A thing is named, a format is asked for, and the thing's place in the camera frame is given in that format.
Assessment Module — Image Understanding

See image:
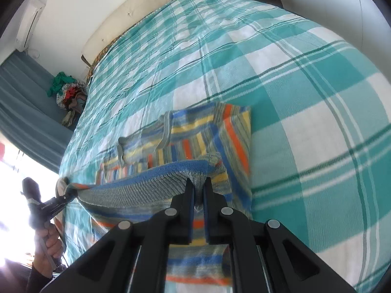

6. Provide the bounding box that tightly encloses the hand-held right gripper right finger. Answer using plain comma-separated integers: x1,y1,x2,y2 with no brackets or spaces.
204,177,358,293

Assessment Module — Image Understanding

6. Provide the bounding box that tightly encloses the white air conditioner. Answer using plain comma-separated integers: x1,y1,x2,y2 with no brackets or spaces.
15,0,48,52

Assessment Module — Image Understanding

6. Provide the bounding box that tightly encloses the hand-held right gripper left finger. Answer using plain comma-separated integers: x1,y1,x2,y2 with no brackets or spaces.
40,178,196,293

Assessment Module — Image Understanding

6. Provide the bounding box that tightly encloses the striped knit sweater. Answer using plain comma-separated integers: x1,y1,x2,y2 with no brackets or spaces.
67,102,252,287

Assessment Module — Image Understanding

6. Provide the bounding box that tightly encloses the blue-grey curtain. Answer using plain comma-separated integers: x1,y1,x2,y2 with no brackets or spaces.
0,50,77,174

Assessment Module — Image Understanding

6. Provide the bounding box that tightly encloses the cream padded headboard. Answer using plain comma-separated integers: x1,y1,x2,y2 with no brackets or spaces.
81,0,214,64

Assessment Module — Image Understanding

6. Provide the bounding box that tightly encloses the pile of clothes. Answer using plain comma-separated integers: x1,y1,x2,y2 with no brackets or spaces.
46,72,89,127

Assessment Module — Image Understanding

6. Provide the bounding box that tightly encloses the person's left hand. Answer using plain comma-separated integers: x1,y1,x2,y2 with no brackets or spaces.
33,224,66,278

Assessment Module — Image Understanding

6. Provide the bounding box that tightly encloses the person's left forearm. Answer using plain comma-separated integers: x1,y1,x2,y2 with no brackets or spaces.
28,262,62,293

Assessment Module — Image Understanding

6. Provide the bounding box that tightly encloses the teal checked blanket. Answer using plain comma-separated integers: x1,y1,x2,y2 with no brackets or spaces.
58,0,391,293

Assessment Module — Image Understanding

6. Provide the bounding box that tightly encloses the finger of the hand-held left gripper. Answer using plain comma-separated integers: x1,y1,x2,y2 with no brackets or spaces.
56,186,78,205

